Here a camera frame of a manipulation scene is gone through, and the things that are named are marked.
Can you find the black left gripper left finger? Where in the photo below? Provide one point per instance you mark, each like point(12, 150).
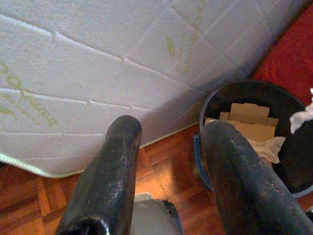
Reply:
point(105, 176)

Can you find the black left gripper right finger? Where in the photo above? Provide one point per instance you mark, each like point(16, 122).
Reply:
point(244, 186)

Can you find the crumpled white tissue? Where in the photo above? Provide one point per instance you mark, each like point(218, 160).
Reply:
point(302, 117)
point(269, 147)

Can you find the silver left robot leg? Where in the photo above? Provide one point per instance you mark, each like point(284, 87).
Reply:
point(149, 215)

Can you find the brown torn cardboard piece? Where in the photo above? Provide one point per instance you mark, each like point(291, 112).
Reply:
point(249, 117)

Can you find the black round trash bin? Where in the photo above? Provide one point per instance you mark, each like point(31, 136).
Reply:
point(254, 91)

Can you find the red folded mattress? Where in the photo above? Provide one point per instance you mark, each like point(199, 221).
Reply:
point(288, 54)

